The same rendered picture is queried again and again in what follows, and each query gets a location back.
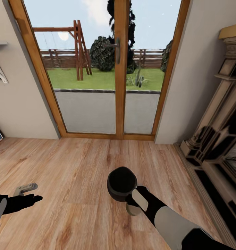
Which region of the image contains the cauldron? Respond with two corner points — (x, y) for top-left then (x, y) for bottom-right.
(107, 166), (137, 202)

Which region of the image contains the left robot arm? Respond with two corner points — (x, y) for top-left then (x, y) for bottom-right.
(0, 183), (43, 218)

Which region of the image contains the pillar candle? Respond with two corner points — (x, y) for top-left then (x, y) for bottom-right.
(126, 203), (142, 216)

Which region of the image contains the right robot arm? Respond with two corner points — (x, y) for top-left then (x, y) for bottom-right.
(125, 186), (234, 250)

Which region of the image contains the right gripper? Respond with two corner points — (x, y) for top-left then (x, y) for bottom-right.
(125, 194), (139, 207)

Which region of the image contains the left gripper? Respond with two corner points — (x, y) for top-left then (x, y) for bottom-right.
(9, 194), (43, 214)

